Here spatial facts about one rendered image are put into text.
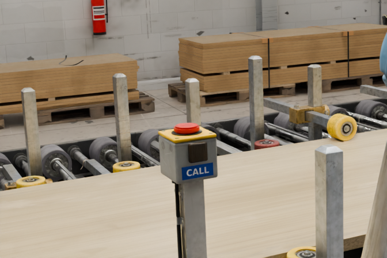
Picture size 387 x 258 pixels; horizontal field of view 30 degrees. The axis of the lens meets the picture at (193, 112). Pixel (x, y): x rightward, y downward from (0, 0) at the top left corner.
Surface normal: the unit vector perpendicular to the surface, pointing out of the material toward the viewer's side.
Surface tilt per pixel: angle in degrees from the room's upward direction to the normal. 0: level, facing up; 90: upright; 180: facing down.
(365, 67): 90
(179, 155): 90
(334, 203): 90
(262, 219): 0
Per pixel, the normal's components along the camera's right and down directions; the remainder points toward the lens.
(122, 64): 0.36, 0.18
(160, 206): -0.04, -0.98
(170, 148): -0.91, 0.12
